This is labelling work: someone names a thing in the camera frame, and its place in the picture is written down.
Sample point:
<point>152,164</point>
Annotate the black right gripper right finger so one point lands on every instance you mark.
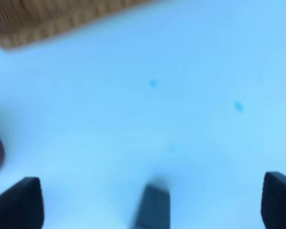
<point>273,202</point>

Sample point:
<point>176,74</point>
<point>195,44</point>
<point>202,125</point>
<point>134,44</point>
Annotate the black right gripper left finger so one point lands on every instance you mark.
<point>21,205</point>

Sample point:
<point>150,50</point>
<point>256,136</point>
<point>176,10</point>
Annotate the orange wicker basket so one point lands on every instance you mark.
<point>27,21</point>

